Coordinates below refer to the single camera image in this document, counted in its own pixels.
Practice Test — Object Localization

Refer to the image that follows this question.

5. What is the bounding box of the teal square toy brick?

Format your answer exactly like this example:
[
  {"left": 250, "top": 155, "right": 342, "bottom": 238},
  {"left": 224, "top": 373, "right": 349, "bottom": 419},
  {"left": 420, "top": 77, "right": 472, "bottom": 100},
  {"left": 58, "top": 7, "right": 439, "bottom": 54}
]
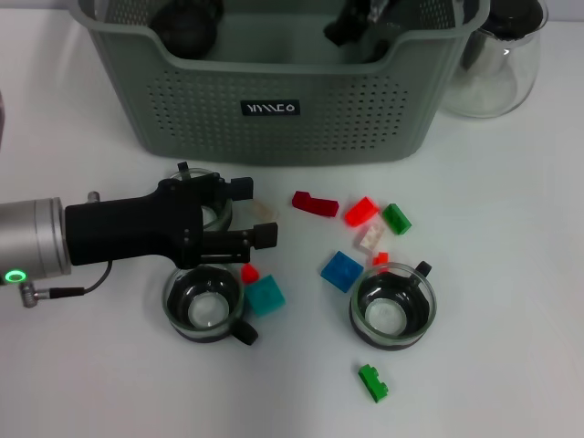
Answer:
[{"left": 245, "top": 273, "right": 287, "bottom": 318}]

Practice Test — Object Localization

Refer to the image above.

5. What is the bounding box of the black teapot lid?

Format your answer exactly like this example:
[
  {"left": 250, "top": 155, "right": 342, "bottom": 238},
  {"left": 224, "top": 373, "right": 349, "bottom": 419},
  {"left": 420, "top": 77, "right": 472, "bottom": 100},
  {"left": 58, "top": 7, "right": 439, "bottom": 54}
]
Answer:
[{"left": 484, "top": 0, "right": 548, "bottom": 43}]

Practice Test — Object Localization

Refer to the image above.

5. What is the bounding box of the translucent pale toy brick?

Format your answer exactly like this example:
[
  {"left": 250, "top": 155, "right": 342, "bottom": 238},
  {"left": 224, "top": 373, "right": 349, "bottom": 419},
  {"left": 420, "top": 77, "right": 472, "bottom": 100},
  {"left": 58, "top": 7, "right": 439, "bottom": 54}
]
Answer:
[{"left": 353, "top": 224, "right": 388, "bottom": 253}]

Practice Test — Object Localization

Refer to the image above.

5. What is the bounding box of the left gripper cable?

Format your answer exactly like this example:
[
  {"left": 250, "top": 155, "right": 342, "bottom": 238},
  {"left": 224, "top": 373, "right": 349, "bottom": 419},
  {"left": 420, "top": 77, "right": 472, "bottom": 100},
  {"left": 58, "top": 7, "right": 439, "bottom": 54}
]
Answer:
[{"left": 20, "top": 260, "right": 114, "bottom": 310}]

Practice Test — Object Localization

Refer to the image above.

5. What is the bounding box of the glass teacup black sleeve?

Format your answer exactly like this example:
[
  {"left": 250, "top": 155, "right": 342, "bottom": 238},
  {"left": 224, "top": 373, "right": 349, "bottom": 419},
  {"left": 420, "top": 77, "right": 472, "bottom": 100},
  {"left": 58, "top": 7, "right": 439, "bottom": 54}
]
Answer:
[
  {"left": 162, "top": 263, "right": 260, "bottom": 348},
  {"left": 349, "top": 260, "right": 438, "bottom": 352},
  {"left": 160, "top": 161, "right": 235, "bottom": 231},
  {"left": 322, "top": 0, "right": 405, "bottom": 52}
]

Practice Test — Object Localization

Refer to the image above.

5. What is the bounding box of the bright red sloped brick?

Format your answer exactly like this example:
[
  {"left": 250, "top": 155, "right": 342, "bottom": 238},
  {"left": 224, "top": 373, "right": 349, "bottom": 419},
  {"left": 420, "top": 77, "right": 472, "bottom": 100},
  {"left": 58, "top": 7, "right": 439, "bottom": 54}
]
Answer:
[{"left": 344, "top": 195, "right": 381, "bottom": 228}]

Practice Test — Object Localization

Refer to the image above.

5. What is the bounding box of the grey perforated storage basket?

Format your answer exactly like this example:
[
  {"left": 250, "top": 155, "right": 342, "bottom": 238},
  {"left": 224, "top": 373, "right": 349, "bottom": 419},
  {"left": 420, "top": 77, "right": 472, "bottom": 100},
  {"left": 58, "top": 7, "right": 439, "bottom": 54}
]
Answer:
[{"left": 77, "top": 0, "right": 492, "bottom": 168}]

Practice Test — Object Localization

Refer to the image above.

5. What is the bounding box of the blue square toy plate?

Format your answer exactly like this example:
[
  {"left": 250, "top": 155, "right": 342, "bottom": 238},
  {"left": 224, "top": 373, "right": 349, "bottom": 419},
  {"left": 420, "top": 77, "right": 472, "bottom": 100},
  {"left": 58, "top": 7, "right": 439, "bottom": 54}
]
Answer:
[{"left": 319, "top": 249, "right": 365, "bottom": 293}]

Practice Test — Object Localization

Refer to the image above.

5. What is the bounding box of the black round teapot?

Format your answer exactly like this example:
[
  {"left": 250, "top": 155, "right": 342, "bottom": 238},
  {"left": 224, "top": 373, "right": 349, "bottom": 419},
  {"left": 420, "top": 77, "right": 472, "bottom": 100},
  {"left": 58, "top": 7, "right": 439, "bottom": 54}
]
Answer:
[{"left": 149, "top": 0, "right": 224, "bottom": 59}]

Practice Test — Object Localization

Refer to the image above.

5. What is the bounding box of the dark red toy brick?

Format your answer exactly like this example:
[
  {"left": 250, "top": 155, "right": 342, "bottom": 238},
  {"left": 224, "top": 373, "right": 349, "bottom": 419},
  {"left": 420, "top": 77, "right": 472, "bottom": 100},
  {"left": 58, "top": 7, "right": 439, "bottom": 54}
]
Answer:
[{"left": 291, "top": 190, "right": 339, "bottom": 219}]

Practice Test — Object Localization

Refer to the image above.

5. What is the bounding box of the clear glass teapot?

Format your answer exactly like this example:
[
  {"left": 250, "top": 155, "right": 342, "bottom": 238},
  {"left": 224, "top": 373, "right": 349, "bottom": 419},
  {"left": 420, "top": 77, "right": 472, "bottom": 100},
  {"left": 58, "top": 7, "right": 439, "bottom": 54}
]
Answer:
[{"left": 440, "top": 0, "right": 543, "bottom": 120}]

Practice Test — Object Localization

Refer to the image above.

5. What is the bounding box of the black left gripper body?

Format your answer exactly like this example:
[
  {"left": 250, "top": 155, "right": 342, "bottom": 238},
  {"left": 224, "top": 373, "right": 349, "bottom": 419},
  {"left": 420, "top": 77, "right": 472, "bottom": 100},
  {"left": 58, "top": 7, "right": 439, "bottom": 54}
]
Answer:
[{"left": 65, "top": 172, "right": 229, "bottom": 269}]

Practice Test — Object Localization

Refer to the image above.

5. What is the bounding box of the white toy brick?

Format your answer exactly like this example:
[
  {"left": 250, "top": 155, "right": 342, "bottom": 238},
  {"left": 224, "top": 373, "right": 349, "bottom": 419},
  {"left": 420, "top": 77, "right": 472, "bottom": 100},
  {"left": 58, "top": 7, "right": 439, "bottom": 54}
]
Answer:
[{"left": 248, "top": 199, "right": 279, "bottom": 224}]

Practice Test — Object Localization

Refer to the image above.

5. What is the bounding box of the green stepped toy brick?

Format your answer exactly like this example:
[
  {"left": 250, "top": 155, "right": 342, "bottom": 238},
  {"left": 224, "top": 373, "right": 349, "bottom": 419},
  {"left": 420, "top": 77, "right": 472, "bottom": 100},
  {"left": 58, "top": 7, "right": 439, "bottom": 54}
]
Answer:
[{"left": 358, "top": 363, "right": 390, "bottom": 404}]

